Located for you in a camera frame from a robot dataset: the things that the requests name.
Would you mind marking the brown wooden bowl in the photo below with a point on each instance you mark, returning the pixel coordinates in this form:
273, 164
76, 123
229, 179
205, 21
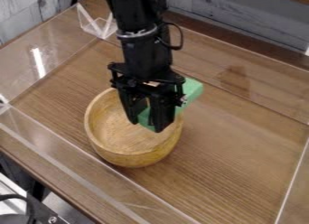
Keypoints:
125, 144

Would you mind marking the clear acrylic tray wall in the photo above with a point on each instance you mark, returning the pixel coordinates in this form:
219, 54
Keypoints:
71, 170

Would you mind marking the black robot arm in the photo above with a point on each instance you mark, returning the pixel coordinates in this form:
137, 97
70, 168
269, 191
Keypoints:
138, 14

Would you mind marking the green rectangular block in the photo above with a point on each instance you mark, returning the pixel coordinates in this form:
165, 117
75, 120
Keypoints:
193, 90

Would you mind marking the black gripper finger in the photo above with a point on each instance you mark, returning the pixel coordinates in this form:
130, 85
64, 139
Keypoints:
134, 104
162, 111

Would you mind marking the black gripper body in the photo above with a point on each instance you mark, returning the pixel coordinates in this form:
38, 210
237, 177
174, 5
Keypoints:
145, 76

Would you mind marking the clear acrylic corner bracket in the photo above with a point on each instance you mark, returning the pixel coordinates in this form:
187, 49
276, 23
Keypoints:
99, 27

